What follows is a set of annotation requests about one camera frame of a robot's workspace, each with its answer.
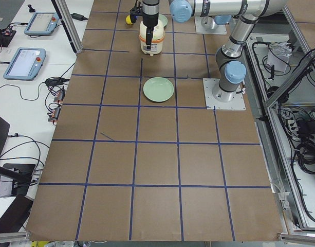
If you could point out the yellow toy lemon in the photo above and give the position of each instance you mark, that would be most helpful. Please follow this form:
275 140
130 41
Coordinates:
128 20

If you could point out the white rice cooker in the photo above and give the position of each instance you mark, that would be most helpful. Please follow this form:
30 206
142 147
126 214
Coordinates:
157 39

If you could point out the blue teach pendant far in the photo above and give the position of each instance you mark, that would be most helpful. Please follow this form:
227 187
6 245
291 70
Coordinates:
42 24

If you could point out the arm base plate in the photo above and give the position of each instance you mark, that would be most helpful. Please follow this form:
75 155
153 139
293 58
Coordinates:
217 99
210 25

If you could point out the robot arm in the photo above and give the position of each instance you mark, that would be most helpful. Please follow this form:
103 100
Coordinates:
248 13
148 3

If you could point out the blue teach pendant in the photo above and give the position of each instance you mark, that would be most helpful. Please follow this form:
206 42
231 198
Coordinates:
25 64
42 24

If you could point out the black power adapter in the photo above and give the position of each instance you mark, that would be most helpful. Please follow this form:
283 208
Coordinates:
78 17

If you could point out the green plate right side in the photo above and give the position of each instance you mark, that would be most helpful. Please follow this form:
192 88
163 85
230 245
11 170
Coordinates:
163 19

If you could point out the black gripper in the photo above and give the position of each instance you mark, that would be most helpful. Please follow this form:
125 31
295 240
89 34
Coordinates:
149 18

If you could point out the green plate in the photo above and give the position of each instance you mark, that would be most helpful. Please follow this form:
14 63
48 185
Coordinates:
163 19
158 89

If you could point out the blue teach pendant near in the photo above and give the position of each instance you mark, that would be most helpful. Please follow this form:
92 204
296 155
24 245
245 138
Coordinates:
25 64

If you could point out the green plate left side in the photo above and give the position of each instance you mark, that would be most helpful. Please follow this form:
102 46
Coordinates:
158 89

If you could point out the aluminium frame post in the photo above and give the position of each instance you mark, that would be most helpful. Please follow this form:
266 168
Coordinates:
63 13

